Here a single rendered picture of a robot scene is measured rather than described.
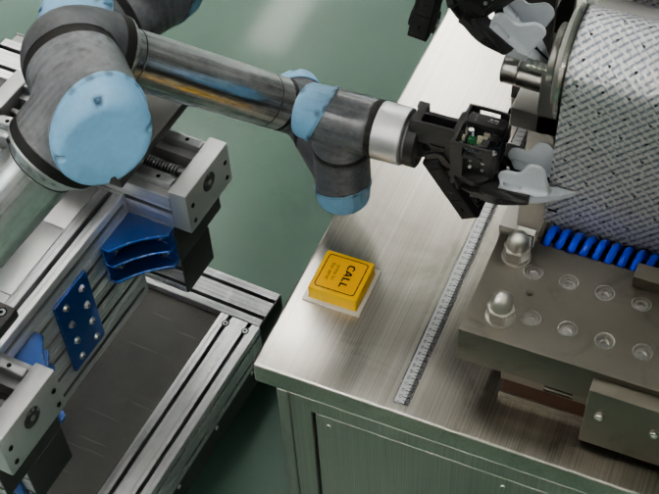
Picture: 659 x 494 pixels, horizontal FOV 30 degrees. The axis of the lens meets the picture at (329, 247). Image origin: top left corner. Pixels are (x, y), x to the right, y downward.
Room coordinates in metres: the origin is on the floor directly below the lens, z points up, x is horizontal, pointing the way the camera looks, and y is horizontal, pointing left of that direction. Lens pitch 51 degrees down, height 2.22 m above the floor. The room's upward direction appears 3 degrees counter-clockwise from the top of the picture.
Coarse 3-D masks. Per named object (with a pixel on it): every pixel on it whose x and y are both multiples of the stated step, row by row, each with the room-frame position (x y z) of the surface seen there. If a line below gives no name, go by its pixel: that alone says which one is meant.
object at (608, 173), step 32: (576, 128) 0.99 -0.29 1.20; (576, 160) 0.99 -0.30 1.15; (608, 160) 0.97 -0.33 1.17; (640, 160) 0.96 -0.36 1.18; (576, 192) 0.99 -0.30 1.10; (608, 192) 0.97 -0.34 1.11; (640, 192) 0.95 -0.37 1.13; (576, 224) 0.98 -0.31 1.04; (608, 224) 0.97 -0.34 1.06; (640, 224) 0.95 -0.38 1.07
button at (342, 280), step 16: (336, 256) 1.05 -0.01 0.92; (320, 272) 1.02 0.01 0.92; (336, 272) 1.02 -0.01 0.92; (352, 272) 1.02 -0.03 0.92; (368, 272) 1.02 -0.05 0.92; (320, 288) 1.00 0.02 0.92; (336, 288) 0.99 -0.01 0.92; (352, 288) 0.99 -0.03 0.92; (336, 304) 0.98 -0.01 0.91; (352, 304) 0.97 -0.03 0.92
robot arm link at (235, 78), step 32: (32, 32) 1.09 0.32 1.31; (128, 32) 1.14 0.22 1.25; (128, 64) 1.12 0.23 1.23; (160, 64) 1.14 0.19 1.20; (192, 64) 1.17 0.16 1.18; (224, 64) 1.19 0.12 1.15; (160, 96) 1.14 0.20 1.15; (192, 96) 1.15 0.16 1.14; (224, 96) 1.16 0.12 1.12; (256, 96) 1.18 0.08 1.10; (288, 96) 1.21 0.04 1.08; (288, 128) 1.19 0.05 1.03
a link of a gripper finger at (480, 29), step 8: (464, 16) 1.08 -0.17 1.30; (464, 24) 1.08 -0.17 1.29; (472, 24) 1.08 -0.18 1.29; (480, 24) 1.08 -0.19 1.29; (488, 24) 1.08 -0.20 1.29; (472, 32) 1.07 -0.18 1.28; (480, 32) 1.07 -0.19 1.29; (488, 32) 1.07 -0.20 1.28; (480, 40) 1.07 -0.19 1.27; (488, 40) 1.07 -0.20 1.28; (496, 40) 1.07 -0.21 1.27; (504, 40) 1.07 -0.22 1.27; (496, 48) 1.07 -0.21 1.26; (504, 48) 1.07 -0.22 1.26; (512, 48) 1.07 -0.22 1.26
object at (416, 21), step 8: (416, 0) 1.12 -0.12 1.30; (424, 0) 1.12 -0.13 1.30; (432, 0) 1.11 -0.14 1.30; (440, 0) 1.14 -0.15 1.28; (416, 8) 1.12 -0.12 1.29; (424, 8) 1.11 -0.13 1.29; (432, 8) 1.11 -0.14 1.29; (416, 16) 1.12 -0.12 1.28; (424, 16) 1.11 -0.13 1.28; (432, 16) 1.11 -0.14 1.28; (408, 24) 1.13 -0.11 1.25; (416, 24) 1.12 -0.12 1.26; (424, 24) 1.11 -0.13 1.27; (432, 24) 1.12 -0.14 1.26; (408, 32) 1.12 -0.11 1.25; (416, 32) 1.12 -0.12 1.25; (424, 32) 1.11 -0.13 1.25; (432, 32) 1.12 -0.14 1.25; (424, 40) 1.11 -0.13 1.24
